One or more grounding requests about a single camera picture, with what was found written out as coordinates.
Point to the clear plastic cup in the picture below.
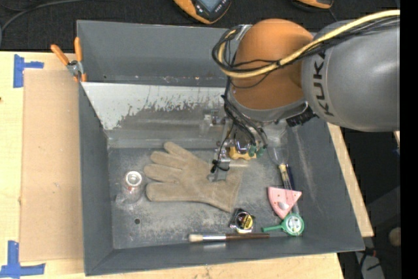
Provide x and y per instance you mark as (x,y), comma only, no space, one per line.
(278,153)

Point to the green round toy magnifier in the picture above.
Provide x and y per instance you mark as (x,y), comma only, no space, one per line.
(293,224)

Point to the brown cardboard board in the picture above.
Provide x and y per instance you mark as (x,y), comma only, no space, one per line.
(49,166)

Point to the grey metal bin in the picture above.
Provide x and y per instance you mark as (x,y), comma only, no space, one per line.
(170,225)

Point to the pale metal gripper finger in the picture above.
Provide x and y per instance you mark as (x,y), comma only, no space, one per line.
(224,173)
(213,175)

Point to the yellow toy piece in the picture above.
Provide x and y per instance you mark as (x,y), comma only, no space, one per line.
(243,156)

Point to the black and yellow tape measure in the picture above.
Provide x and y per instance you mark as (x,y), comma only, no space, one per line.
(243,221)

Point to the clear glass jar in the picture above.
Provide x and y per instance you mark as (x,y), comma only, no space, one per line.
(132,186)

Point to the dark blue pen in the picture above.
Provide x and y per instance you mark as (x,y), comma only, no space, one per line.
(290,174)

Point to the pink wedge toy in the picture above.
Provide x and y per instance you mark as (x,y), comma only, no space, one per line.
(282,199)

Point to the tan leather glove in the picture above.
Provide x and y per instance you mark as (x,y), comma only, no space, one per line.
(189,183)

